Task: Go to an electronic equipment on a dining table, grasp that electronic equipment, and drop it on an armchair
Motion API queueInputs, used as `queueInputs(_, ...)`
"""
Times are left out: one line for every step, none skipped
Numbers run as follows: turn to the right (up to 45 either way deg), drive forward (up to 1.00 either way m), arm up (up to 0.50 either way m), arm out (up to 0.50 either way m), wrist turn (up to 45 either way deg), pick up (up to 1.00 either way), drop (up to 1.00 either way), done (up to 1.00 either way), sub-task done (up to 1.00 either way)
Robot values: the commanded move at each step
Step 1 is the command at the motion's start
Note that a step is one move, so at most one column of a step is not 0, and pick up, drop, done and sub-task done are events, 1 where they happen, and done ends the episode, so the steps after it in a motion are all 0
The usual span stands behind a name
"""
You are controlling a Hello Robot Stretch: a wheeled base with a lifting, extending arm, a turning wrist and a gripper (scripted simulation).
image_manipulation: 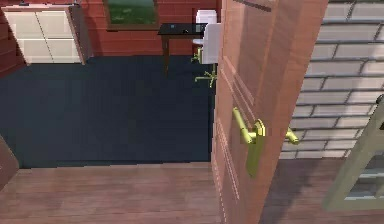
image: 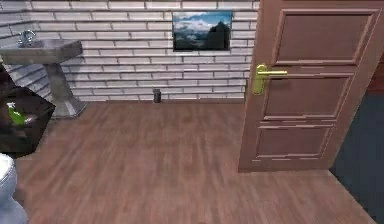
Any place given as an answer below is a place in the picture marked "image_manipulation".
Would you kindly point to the brown wooden room door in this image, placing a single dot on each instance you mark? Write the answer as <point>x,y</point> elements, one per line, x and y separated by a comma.
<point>253,66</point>

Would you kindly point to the white box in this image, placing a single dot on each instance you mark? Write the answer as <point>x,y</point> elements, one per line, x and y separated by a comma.
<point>206,16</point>

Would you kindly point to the dark framed window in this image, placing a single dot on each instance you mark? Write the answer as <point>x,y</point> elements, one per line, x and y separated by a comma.
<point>132,13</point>

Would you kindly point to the white office chair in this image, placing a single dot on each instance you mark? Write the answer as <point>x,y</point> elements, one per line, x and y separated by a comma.
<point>210,43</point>

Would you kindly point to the black top wooden table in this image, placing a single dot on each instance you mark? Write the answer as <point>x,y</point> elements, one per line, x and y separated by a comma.
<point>181,29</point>

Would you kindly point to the olive framed glass door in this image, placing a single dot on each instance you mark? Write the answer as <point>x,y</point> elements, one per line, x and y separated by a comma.
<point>358,166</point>

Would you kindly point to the white cupboard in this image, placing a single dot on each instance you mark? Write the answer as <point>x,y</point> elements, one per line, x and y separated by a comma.
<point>46,35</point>

